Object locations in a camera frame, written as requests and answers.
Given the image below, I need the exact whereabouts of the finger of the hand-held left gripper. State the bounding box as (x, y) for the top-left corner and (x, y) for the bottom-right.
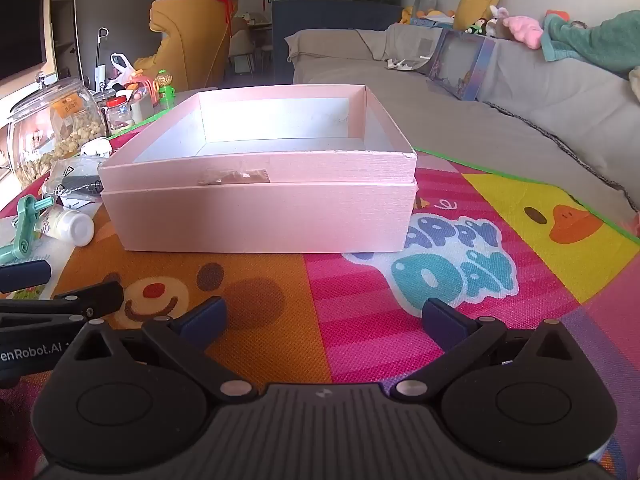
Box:
(0, 260), (52, 295)
(52, 281), (125, 318)

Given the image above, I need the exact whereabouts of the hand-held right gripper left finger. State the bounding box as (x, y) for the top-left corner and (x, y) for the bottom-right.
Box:
(74, 296), (253, 402)

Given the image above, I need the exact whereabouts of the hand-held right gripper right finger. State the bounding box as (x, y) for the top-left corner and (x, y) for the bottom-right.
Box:
(392, 297), (583, 401)

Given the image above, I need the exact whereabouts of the teal plastic clamp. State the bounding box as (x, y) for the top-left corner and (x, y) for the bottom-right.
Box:
(0, 194), (56, 266)

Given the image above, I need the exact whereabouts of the small white bottle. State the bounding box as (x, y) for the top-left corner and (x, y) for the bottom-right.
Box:
(42, 208), (95, 247)

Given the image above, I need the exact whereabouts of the clear plastic bag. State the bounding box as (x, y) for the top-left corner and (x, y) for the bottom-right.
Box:
(42, 156), (109, 211)

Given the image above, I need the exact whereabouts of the pink cardboard box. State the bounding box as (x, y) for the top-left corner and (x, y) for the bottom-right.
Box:
(97, 85), (418, 254)

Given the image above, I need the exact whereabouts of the colourful cartoon play mat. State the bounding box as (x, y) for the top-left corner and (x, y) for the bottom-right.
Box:
(0, 107), (640, 480)

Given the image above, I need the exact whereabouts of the white plug adapter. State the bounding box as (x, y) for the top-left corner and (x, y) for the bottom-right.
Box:
(80, 138), (114, 157)

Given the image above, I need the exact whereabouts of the glass jar of nuts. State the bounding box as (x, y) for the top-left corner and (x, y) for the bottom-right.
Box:
(7, 77), (109, 189)

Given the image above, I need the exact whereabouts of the small red-lidded plastic jar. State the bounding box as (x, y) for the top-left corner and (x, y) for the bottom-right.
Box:
(105, 95), (136, 136)

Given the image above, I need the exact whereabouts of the grey sofa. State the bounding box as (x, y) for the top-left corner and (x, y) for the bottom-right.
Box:
(286, 25), (640, 211)

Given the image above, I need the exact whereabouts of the pink plastic toy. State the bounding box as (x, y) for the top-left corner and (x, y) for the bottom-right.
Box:
(126, 75), (159, 107)

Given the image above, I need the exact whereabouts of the green gumball machine toy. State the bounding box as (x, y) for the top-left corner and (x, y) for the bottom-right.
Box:
(156, 70), (177, 109)

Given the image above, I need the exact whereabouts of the white stick vacuum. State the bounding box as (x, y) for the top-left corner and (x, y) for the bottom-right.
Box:
(91, 27), (109, 95)

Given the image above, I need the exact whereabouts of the white plastic bag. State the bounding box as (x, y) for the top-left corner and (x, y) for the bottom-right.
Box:
(110, 52), (137, 87)

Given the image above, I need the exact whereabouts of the black television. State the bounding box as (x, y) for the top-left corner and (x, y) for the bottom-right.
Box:
(0, 0), (47, 82)

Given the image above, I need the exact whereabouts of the yellow armchair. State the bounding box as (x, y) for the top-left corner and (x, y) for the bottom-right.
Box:
(134, 0), (249, 92)

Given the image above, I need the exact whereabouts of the beige dining chair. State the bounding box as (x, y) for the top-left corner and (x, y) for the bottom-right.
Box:
(231, 27), (257, 74)

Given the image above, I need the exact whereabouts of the pink plush toy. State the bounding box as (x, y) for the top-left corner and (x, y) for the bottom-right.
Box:
(501, 15), (544, 50)

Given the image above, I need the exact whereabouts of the white bunny plush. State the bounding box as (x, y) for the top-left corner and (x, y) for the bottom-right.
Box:
(486, 5), (510, 39)

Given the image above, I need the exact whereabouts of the teal towel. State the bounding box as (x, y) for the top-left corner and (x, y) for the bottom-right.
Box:
(541, 10), (640, 79)

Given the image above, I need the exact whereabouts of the yellow pillow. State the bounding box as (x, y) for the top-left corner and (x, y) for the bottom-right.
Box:
(452, 0), (508, 32)

